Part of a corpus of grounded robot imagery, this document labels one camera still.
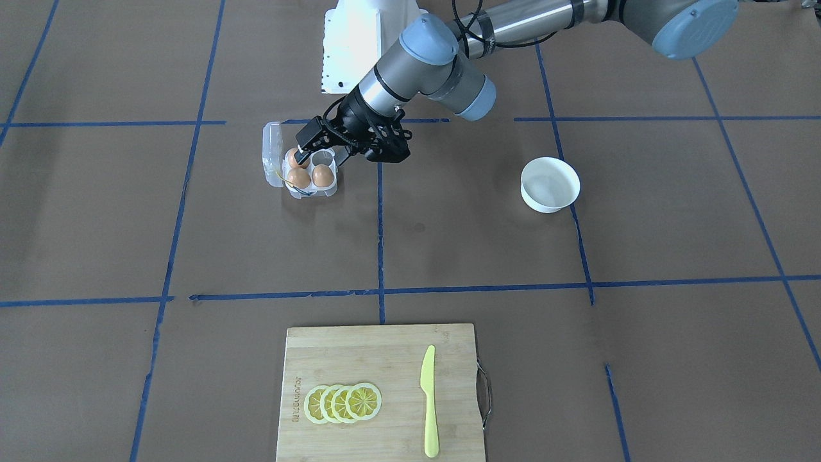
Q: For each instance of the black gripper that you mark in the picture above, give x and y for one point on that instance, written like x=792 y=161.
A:
x=350 y=119

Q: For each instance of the lemon slice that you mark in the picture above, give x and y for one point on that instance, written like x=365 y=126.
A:
x=313 y=405
x=339 y=406
x=326 y=404
x=363 y=401

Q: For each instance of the yellow plastic knife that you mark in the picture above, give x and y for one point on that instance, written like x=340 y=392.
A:
x=431 y=445

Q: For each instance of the wooden cutting board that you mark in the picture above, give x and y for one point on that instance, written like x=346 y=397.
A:
x=389 y=356

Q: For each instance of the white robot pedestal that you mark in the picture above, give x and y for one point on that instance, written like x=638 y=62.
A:
x=357 y=34

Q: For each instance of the brown egg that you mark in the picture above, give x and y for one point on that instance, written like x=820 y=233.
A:
x=299 y=178
x=323 y=176
x=293 y=157

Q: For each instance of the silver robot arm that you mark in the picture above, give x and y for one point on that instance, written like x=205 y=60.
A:
x=434 y=58

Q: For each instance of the clear plastic egg box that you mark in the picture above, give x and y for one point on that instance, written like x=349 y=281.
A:
x=276 y=168

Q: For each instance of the white bowl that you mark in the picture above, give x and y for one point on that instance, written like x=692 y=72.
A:
x=549 y=184

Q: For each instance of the brown egg in box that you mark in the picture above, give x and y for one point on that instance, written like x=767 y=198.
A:
x=299 y=178
x=293 y=157

